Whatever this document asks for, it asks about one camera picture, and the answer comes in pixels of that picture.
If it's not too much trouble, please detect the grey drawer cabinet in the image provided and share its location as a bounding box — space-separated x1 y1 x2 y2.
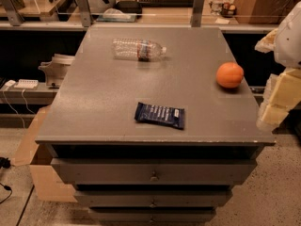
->
37 27 274 223

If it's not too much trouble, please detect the clear plastic water bottle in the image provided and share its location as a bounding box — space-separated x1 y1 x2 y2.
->
112 38 166 62

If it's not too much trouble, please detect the middle grey drawer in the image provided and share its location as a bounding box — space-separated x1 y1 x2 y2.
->
74 190 232 208

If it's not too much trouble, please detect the white power strip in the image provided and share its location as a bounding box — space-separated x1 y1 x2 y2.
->
14 79 39 89

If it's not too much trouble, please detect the white cable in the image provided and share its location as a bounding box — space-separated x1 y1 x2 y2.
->
1 79 36 130

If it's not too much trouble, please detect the top grey drawer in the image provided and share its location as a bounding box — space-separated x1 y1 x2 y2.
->
51 158 257 186

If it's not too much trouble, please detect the black cable on floor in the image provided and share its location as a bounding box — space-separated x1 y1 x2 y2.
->
0 156 13 205

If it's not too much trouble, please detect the cardboard box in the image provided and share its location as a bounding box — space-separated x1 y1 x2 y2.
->
12 105 76 202

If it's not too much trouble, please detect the grey moulded plastic part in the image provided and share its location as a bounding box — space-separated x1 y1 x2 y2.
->
39 54 74 88

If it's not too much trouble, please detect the blue rxbar blueberry wrapper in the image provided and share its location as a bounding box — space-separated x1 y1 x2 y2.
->
135 103 185 130

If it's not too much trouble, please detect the black tray on shelf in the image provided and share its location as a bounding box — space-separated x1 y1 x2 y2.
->
114 0 142 15

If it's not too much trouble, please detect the bottle with fruit on shelf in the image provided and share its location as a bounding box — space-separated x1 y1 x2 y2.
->
209 0 236 18

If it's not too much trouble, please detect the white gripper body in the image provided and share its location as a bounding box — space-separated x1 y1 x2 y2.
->
274 2 301 69

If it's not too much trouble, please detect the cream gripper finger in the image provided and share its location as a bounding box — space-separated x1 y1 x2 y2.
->
256 68 301 131
255 28 277 53

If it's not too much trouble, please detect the grey metal shelf rack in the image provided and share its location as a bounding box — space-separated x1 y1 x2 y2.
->
0 0 280 34

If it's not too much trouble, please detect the bottom grey drawer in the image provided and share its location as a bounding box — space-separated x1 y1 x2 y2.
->
88 208 215 222

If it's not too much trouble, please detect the clear plastic container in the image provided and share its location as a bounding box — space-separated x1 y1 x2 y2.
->
97 8 136 23

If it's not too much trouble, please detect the orange fruit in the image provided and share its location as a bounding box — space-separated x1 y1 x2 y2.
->
215 62 244 89

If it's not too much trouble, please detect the grey drawer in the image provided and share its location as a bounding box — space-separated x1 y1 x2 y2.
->
51 158 257 186
74 190 232 208
88 208 215 222

